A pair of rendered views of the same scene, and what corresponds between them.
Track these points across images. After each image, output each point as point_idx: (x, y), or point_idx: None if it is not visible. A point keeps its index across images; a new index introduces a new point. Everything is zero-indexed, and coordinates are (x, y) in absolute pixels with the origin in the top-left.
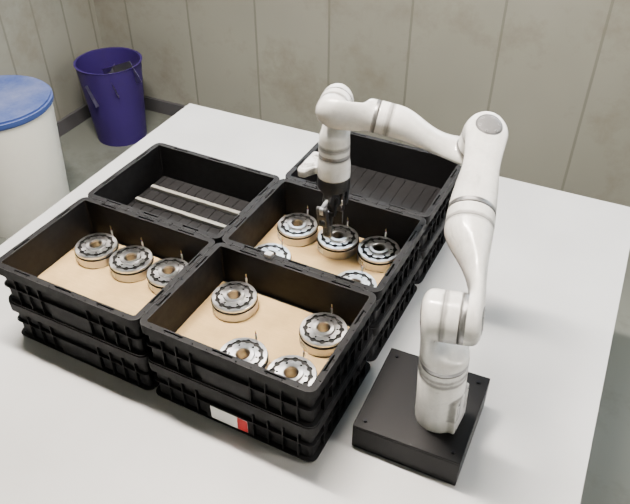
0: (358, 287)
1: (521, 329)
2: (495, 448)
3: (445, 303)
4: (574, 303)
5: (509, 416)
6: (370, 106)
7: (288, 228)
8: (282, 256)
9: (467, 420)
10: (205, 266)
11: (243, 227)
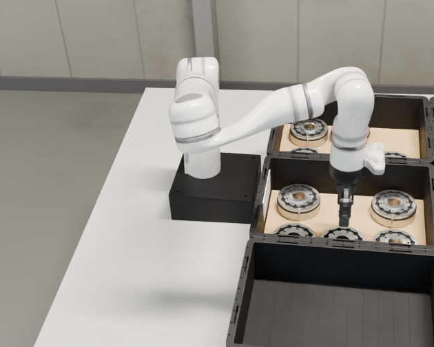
0: (284, 154)
1: (140, 292)
2: (160, 195)
3: (202, 57)
4: (81, 338)
5: (151, 217)
6: (311, 81)
7: (400, 236)
8: (381, 205)
9: (182, 169)
10: (426, 148)
11: (429, 188)
